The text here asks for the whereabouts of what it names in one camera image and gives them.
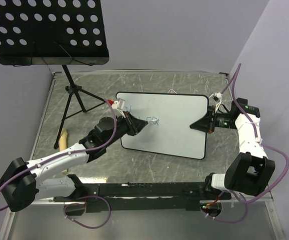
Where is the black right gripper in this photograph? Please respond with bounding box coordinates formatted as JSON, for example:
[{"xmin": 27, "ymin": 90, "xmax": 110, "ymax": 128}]
[{"xmin": 189, "ymin": 105, "xmax": 237, "ymax": 134}]

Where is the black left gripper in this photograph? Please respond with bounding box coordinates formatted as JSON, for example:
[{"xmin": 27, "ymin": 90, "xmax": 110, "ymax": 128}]
[{"xmin": 104, "ymin": 110, "xmax": 148, "ymax": 147}]

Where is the white whiteboard black frame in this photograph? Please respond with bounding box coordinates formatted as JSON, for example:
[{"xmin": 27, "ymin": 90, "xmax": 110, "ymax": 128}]
[{"xmin": 116, "ymin": 91, "xmax": 209, "ymax": 160}]

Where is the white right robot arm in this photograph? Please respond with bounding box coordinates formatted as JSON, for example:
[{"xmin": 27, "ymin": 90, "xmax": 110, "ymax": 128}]
[{"xmin": 189, "ymin": 98, "xmax": 276, "ymax": 199}]

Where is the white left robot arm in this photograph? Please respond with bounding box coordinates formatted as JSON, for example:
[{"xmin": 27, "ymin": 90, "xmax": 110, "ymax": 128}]
[{"xmin": 0, "ymin": 112, "xmax": 148, "ymax": 212}]

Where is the black perforated music stand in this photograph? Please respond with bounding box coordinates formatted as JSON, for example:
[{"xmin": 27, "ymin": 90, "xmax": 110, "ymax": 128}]
[{"xmin": 0, "ymin": 0, "xmax": 117, "ymax": 150}]

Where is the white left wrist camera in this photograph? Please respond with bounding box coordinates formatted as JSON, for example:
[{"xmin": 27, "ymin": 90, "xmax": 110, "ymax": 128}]
[{"xmin": 108, "ymin": 98, "xmax": 126, "ymax": 118}]

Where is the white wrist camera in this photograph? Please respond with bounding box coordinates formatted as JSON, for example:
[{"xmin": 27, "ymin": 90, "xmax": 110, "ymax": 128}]
[
  {"xmin": 209, "ymin": 92, "xmax": 223, "ymax": 111},
  {"xmin": 108, "ymin": 98, "xmax": 126, "ymax": 118}
]

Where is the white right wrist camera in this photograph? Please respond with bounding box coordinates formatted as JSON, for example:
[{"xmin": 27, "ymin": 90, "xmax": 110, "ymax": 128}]
[{"xmin": 209, "ymin": 92, "xmax": 223, "ymax": 111}]

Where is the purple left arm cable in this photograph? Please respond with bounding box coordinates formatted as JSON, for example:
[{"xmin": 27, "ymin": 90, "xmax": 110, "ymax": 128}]
[{"xmin": 0, "ymin": 98, "xmax": 118, "ymax": 229}]

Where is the beige wooden handle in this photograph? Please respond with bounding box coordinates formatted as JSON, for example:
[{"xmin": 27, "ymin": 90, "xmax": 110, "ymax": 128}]
[{"xmin": 58, "ymin": 127, "xmax": 70, "ymax": 173}]

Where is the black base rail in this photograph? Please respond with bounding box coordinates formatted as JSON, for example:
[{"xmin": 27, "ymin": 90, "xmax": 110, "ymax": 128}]
[{"xmin": 53, "ymin": 182, "xmax": 221, "ymax": 213}]

